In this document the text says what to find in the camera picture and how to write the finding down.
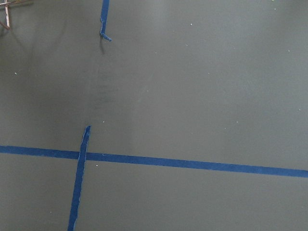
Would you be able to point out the copper wire bottle rack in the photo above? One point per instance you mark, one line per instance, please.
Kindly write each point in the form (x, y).
(6, 4)

